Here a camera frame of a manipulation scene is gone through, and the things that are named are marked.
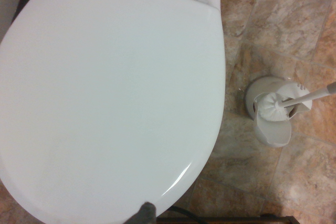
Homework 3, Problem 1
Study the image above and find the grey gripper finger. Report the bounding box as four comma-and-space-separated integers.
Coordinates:
128, 201, 157, 224

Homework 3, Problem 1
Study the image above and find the white toilet seat lid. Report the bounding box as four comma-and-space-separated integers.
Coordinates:
0, 0, 227, 224

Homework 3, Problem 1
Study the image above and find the white toilet brush holder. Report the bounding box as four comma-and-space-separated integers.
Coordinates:
243, 76, 314, 148

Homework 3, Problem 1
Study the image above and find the white toilet brush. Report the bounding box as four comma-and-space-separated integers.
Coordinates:
256, 81, 336, 122

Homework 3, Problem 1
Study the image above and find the dark hose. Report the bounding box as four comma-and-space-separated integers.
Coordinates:
167, 205, 208, 223

